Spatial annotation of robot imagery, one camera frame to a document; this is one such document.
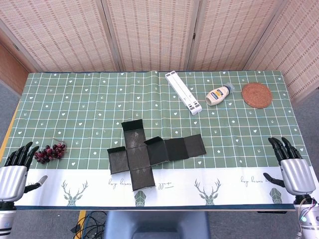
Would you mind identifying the mayonnaise squeeze bottle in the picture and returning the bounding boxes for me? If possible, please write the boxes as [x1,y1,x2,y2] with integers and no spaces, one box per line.
[205,83,235,107]

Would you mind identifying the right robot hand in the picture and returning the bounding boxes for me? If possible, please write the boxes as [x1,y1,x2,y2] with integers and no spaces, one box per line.
[263,136,316,197]

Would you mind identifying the red grape bunch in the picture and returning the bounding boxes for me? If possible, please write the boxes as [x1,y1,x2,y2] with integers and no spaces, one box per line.
[33,138,67,164]

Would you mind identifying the black floor cables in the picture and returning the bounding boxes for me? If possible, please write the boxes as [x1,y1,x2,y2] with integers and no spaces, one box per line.
[71,211,108,239]

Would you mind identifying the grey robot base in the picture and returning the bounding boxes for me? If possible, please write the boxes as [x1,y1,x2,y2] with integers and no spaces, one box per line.
[103,211,211,239]

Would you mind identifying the white folding stand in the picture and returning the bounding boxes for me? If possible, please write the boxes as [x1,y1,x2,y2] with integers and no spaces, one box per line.
[164,71,202,116]

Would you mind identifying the bamboo folding screen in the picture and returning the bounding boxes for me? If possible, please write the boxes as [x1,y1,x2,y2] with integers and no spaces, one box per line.
[0,0,319,103]

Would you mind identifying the black foldable cardboard box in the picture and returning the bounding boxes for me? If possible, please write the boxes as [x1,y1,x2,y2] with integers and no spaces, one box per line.
[107,119,207,192]

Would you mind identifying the round brown woven coaster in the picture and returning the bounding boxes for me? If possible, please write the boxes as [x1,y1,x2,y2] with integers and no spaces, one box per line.
[241,82,273,109]

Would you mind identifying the brown wooden door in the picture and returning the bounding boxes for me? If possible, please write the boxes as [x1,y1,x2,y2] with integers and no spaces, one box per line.
[0,42,30,95]

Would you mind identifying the green checked tablecloth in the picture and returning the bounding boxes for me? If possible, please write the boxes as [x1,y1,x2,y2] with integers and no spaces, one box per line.
[0,70,315,207]

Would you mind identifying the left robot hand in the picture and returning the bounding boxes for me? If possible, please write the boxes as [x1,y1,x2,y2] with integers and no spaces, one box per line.
[0,141,48,202]

